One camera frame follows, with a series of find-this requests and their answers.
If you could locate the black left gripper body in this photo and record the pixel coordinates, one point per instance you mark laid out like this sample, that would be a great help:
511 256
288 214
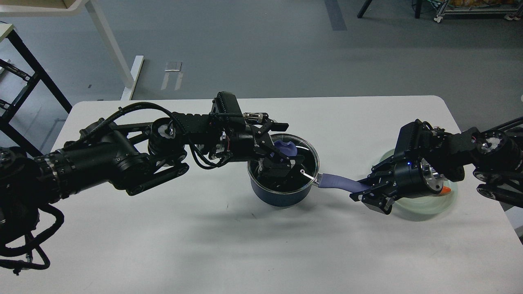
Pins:
243 142

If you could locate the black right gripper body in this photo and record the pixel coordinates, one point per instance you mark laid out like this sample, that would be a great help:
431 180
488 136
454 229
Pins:
414 179

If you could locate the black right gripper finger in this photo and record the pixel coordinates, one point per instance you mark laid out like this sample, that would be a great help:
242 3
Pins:
379 178
374 199

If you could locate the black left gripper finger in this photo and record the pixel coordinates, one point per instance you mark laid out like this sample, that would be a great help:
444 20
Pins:
277 166
260 130

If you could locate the blue saucepan with handle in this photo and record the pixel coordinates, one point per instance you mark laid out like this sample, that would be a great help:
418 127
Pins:
321 180

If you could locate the glass pot lid blue knob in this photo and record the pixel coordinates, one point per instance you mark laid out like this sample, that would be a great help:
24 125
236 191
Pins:
296 181

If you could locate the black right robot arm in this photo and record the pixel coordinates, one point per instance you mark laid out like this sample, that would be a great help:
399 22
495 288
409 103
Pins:
426 156

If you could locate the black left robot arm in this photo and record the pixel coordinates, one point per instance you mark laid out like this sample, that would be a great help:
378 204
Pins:
138 147

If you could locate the clear glass plate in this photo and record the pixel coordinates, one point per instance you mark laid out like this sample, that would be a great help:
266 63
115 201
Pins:
424 208

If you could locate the orange toy carrot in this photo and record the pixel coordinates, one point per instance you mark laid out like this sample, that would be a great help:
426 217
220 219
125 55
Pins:
445 190

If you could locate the wheeled cart in background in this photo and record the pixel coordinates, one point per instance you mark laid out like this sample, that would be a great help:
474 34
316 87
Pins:
510 9

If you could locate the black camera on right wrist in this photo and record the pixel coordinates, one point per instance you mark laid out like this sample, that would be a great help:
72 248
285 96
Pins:
413 140

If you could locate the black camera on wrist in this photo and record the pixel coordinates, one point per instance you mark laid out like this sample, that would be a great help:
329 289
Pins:
226 106
413 140

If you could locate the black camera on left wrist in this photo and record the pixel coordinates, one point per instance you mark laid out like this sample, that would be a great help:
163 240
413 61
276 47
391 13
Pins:
226 106

